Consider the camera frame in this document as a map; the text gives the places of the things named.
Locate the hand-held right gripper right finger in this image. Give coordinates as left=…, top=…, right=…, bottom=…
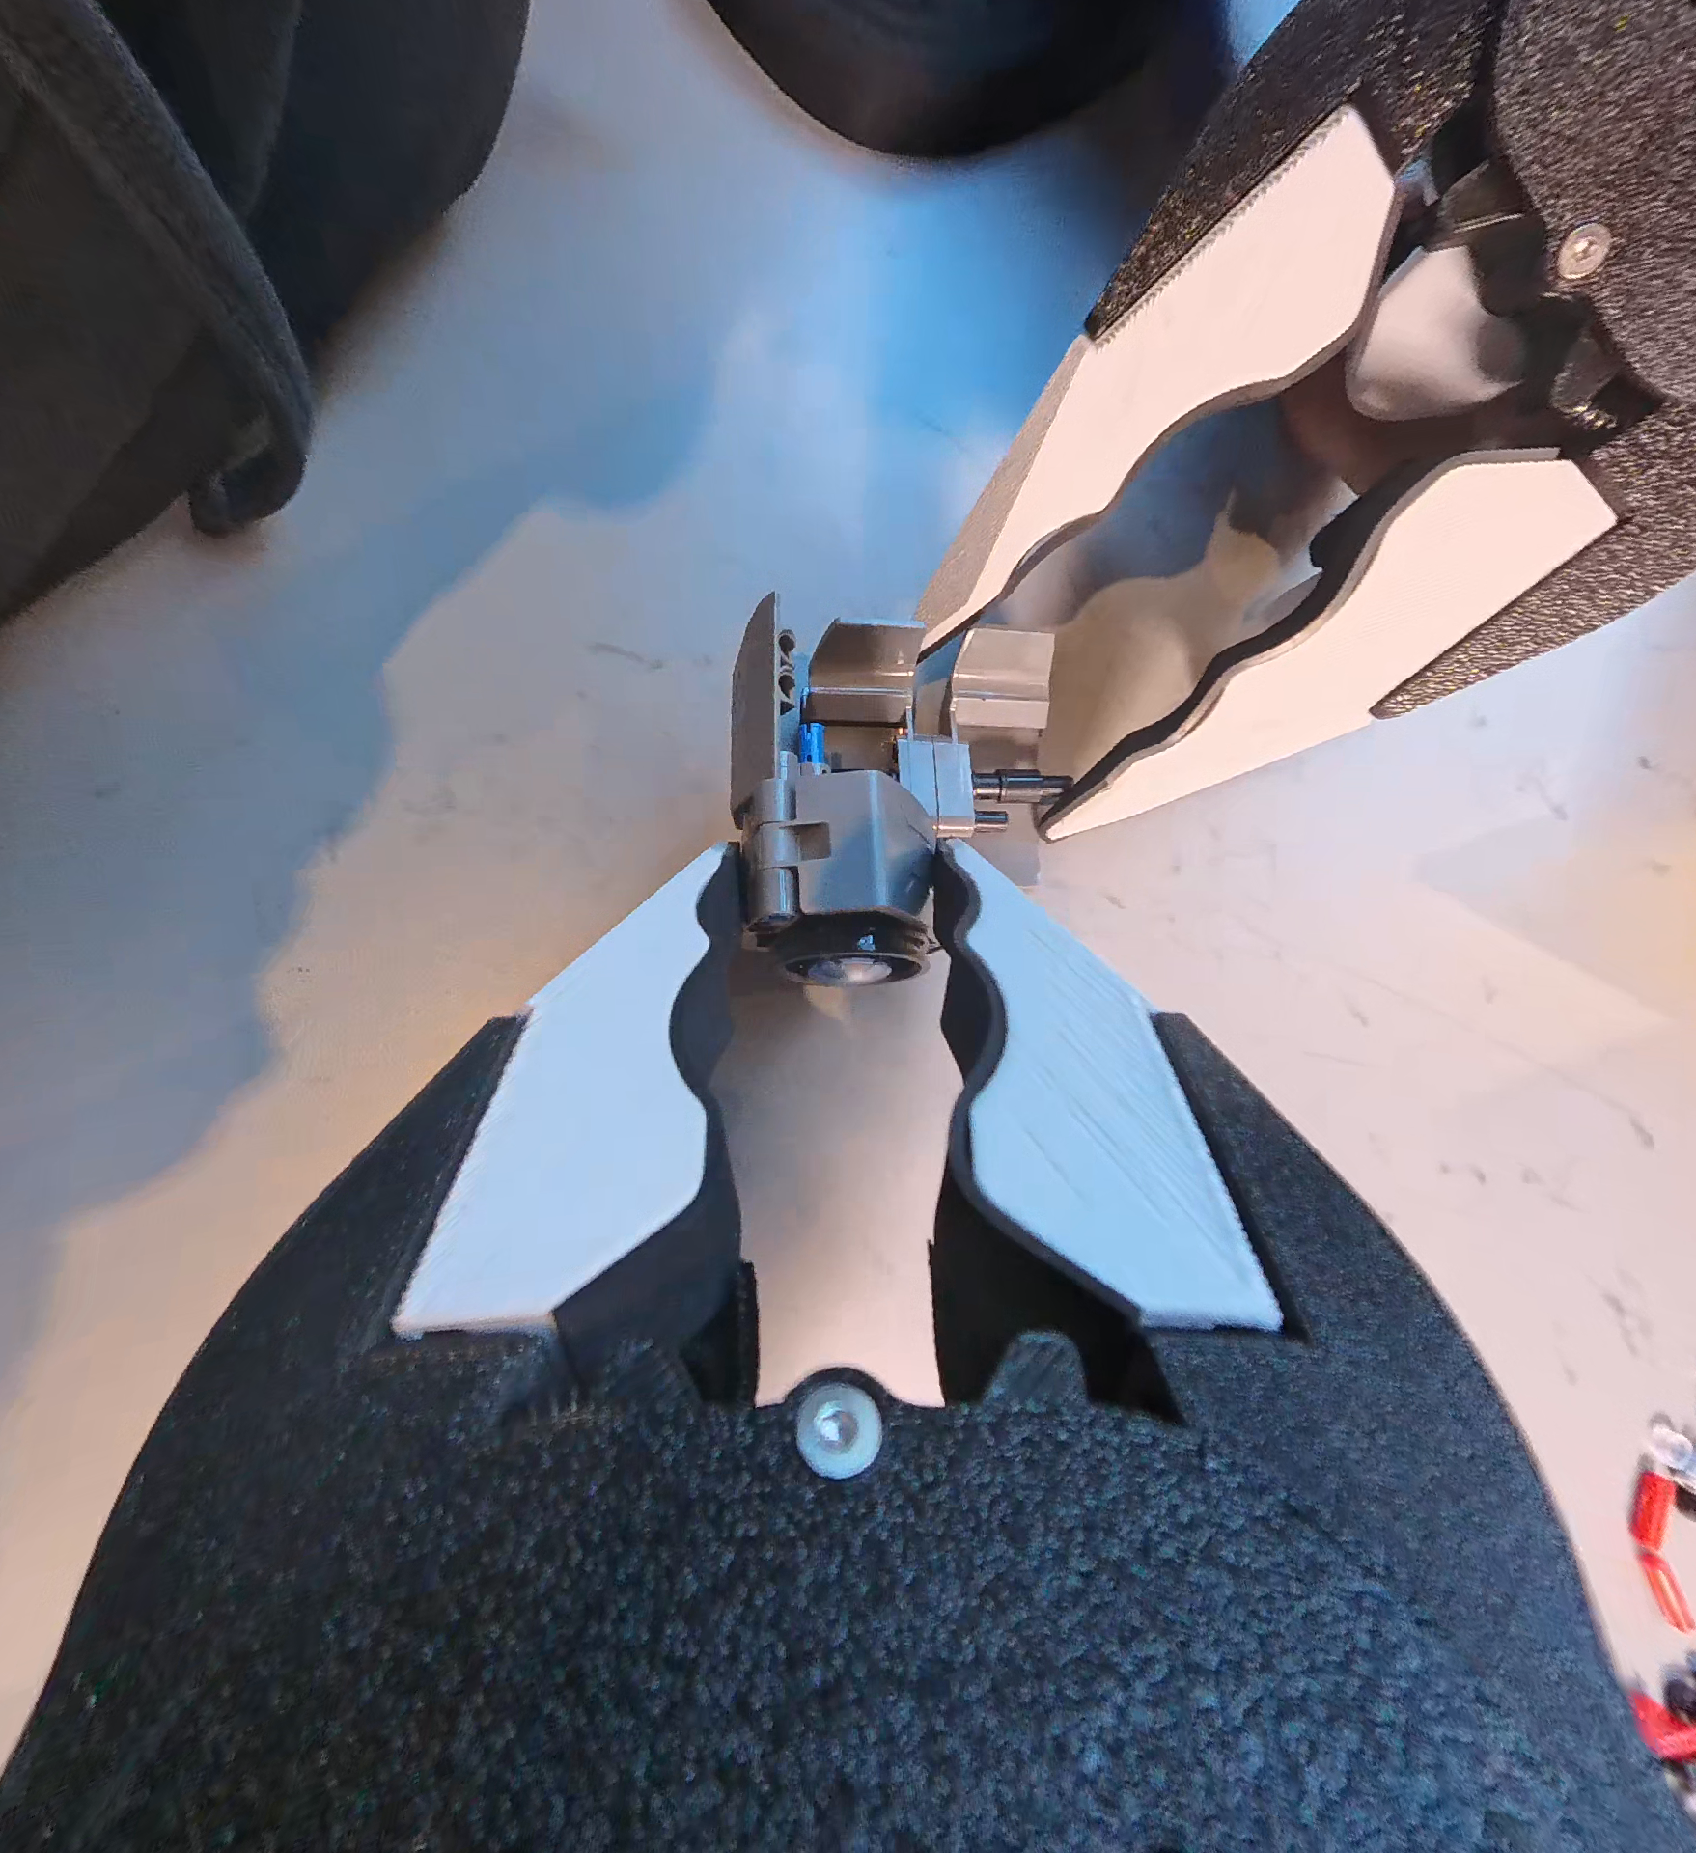
left=932, top=842, right=1288, bottom=1333

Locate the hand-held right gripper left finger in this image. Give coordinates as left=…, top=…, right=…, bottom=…
left=392, top=842, right=748, bottom=1341

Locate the grey toy brick assembly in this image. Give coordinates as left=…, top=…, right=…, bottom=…
left=725, top=589, right=1074, bottom=992

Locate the grey desk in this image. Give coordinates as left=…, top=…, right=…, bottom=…
left=0, top=0, right=1696, bottom=1841

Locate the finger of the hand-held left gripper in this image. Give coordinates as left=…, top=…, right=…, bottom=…
left=1039, top=449, right=1629, bottom=844
left=918, top=105, right=1407, bottom=646

